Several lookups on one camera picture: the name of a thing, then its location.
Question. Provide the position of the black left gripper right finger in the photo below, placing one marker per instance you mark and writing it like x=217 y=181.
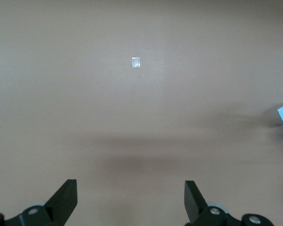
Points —
x=195 y=207

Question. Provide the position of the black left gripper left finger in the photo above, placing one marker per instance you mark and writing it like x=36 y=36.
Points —
x=61 y=207

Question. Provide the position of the small clear tape piece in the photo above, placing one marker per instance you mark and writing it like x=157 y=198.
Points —
x=136 y=62

